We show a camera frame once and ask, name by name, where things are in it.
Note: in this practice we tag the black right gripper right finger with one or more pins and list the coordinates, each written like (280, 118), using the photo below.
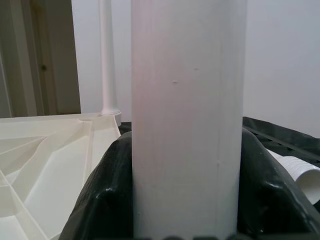
(275, 195)

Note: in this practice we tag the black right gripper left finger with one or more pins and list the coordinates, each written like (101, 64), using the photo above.
(105, 195)

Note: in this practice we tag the white plastic table top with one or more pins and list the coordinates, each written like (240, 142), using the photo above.
(50, 162)

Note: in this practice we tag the white plastic table leg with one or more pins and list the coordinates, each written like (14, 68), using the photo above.
(187, 112)
(305, 177)
(107, 62)

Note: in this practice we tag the black table cloth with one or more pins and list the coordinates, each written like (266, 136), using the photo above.
(287, 140)

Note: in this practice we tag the beige door frame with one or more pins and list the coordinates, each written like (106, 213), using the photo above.
(57, 57)

